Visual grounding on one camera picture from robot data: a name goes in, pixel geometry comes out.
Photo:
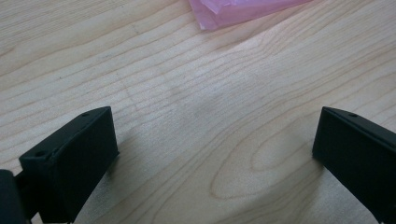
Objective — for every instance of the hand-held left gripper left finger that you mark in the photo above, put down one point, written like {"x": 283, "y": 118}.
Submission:
{"x": 71, "y": 168}

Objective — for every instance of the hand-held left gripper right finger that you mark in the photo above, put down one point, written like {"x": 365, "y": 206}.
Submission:
{"x": 358, "y": 155}

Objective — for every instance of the pink plastic bag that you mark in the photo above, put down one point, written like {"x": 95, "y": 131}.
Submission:
{"x": 224, "y": 14}

